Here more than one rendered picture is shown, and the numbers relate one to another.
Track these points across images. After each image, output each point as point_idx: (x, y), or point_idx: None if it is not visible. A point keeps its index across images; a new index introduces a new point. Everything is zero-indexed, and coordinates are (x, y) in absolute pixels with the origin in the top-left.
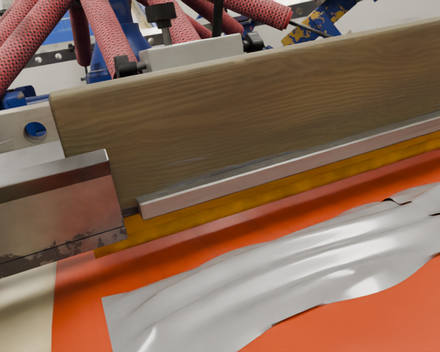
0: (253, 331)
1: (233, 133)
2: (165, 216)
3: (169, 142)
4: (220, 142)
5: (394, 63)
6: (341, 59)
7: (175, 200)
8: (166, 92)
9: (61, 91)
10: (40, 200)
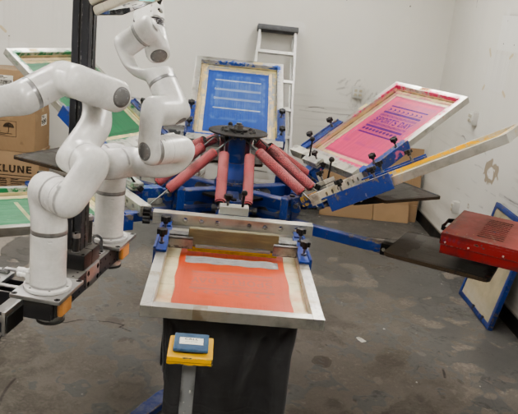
0: (199, 262)
1: (212, 240)
2: (199, 248)
3: (202, 238)
4: (210, 241)
5: (244, 238)
6: (233, 235)
7: (200, 246)
8: (204, 232)
9: (191, 227)
10: (183, 240)
